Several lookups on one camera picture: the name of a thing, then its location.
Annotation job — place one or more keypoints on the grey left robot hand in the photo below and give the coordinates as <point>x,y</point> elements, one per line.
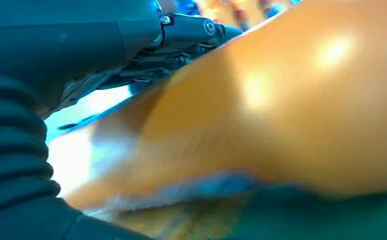
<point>64,46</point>

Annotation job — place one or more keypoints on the orange detergent bottle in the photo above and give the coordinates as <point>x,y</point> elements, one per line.
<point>256,8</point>
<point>279,116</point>

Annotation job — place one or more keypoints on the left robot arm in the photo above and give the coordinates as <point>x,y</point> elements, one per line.
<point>11,149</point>

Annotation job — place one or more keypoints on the green table mat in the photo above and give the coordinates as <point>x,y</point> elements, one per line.
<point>329,222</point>

